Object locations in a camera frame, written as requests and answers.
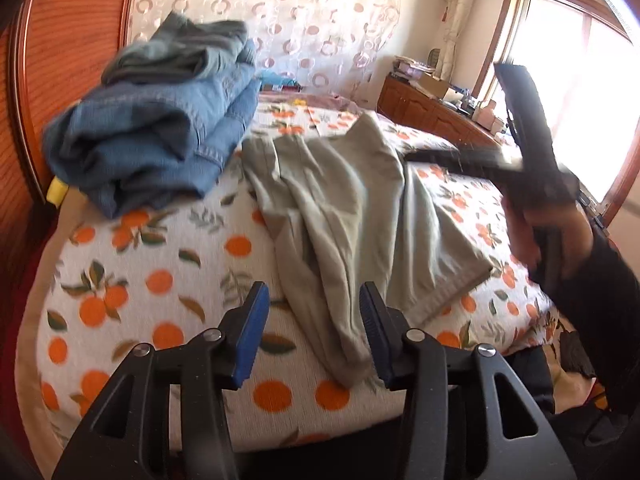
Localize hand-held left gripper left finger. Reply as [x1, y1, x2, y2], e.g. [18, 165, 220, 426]
[52, 281, 271, 480]

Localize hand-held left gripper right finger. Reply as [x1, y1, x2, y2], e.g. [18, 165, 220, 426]
[359, 281, 568, 480]

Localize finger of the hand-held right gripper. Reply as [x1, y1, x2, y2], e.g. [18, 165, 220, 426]
[402, 147, 523, 181]
[494, 62, 561, 173]

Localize khaki pants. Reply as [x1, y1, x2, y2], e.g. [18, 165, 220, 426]
[242, 112, 493, 388]

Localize folded grey-blue pants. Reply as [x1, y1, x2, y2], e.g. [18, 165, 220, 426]
[101, 11, 257, 86]

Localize person's right hand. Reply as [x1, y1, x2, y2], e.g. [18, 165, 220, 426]
[502, 199, 593, 286]

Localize long wooden cabinet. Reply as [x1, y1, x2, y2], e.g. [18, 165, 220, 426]
[377, 74, 508, 150]

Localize cardboard box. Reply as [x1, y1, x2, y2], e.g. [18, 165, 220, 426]
[417, 76, 451, 98]

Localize stack of papers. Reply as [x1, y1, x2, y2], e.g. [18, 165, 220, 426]
[392, 55, 436, 81]

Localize orange print bedsheet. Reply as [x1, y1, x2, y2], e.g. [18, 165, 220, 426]
[15, 100, 561, 466]

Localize floral window curtain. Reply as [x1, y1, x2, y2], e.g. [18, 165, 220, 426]
[439, 0, 482, 81]

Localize blue box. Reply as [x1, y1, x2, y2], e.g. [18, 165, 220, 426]
[259, 71, 302, 92]

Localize folded blue jeans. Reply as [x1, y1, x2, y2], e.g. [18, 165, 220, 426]
[42, 35, 262, 218]

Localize circle pattern sheer curtain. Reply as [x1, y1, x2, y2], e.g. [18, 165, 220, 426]
[125, 0, 416, 108]

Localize yellow soft toy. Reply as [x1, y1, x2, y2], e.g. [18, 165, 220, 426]
[47, 177, 69, 206]

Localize wooden slatted wardrobe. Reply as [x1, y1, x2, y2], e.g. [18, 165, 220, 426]
[0, 0, 146, 281]

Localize wooden frame window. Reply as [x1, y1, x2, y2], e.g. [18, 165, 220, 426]
[475, 0, 640, 221]

